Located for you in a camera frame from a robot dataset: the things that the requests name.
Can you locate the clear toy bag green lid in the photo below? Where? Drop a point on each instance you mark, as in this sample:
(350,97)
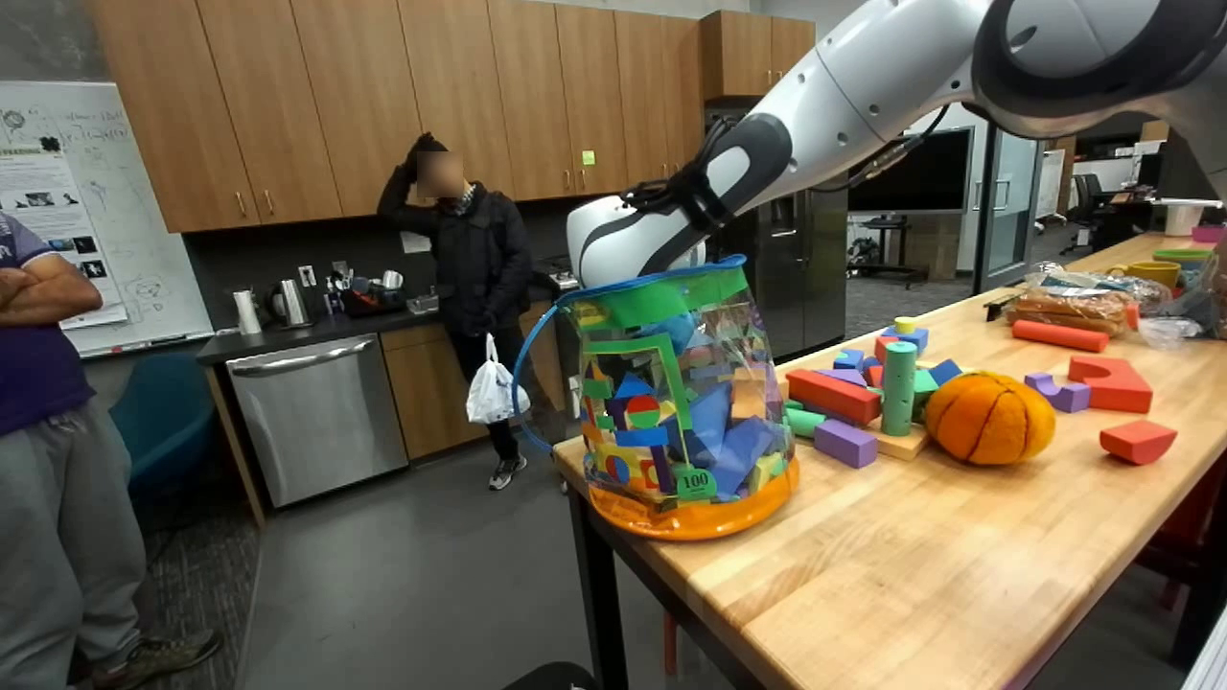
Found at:
(680,409)

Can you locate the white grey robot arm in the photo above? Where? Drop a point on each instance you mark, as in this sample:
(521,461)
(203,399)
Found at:
(1034,68)

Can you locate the white plastic bag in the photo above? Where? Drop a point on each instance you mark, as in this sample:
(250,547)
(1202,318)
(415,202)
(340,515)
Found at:
(490,393)

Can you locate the red rectangular foam block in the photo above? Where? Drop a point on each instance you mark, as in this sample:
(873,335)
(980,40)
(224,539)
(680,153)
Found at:
(833,397)

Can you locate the purple rectangular foam block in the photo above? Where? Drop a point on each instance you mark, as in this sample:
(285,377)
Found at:
(843,441)

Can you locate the purple notched foam block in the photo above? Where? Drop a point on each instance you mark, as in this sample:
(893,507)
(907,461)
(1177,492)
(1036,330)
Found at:
(1058,393)

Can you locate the red foam arch block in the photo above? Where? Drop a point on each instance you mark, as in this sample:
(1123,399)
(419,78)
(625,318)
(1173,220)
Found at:
(1113,383)

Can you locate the red foam wedge block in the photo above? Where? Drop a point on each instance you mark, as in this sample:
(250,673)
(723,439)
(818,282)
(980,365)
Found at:
(1136,441)

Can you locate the plastic bag of items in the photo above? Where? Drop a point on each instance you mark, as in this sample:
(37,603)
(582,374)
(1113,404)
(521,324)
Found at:
(1118,299)

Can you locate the person in black jacket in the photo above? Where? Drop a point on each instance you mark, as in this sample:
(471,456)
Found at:
(475,247)

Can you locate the stainless steel refrigerator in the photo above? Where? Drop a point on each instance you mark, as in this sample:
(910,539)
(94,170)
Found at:
(795,264)

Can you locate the green foam cylinder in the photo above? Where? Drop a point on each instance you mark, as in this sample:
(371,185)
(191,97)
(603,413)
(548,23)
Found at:
(898,388)

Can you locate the stainless steel dishwasher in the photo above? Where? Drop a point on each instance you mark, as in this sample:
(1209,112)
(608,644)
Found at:
(319,416)

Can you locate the orange plush basketball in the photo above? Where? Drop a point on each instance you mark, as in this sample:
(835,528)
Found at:
(989,420)

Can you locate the wooden upper cabinets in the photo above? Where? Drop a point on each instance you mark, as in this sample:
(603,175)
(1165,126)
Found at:
(258,112)

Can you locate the red foam cylinder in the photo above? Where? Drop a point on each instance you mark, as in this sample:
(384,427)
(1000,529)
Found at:
(1058,335)

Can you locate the whiteboard with papers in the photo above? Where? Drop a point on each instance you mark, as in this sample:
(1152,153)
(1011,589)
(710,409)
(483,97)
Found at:
(74,175)

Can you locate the person in purple shirt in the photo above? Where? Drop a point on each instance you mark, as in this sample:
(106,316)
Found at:
(69,547)

